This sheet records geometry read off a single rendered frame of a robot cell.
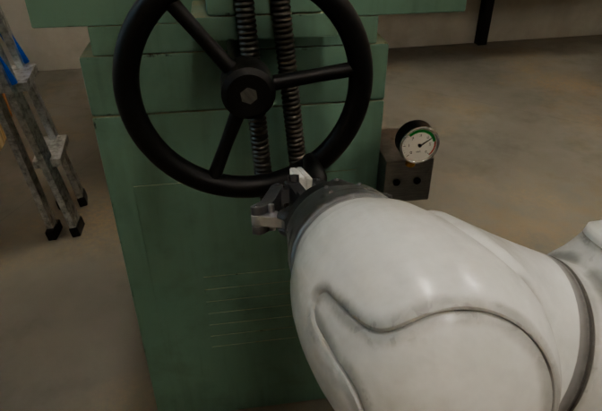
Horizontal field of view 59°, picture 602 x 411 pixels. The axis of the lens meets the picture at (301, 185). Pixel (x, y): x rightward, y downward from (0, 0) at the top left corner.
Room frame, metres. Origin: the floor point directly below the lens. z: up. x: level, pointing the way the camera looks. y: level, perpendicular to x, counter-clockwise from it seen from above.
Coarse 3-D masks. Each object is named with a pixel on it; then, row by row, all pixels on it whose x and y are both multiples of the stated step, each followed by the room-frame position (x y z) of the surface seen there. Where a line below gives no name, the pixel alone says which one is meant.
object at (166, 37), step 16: (368, 16) 0.77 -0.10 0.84; (96, 32) 0.71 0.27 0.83; (112, 32) 0.71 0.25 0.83; (160, 32) 0.72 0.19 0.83; (176, 32) 0.73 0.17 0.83; (368, 32) 0.77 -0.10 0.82; (96, 48) 0.71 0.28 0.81; (112, 48) 0.71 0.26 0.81; (144, 48) 0.72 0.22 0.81; (160, 48) 0.72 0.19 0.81; (176, 48) 0.73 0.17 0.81; (192, 48) 0.73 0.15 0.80; (224, 48) 0.74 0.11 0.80
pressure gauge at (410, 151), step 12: (420, 120) 0.74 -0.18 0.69; (408, 132) 0.71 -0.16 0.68; (420, 132) 0.72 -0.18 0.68; (432, 132) 0.72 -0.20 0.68; (396, 144) 0.73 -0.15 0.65; (408, 144) 0.71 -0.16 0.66; (432, 144) 0.72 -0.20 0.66; (408, 156) 0.71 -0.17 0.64; (420, 156) 0.72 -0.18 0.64; (432, 156) 0.72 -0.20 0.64
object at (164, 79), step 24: (264, 48) 0.75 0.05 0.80; (312, 48) 0.76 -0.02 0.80; (336, 48) 0.76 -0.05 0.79; (384, 48) 0.77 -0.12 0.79; (96, 72) 0.71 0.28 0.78; (144, 72) 0.72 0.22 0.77; (168, 72) 0.72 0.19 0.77; (192, 72) 0.73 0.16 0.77; (216, 72) 0.73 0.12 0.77; (384, 72) 0.77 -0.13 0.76; (96, 96) 0.71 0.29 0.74; (144, 96) 0.72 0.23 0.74; (168, 96) 0.72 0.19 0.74; (192, 96) 0.73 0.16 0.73; (216, 96) 0.73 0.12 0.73; (312, 96) 0.75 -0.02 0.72; (336, 96) 0.76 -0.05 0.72
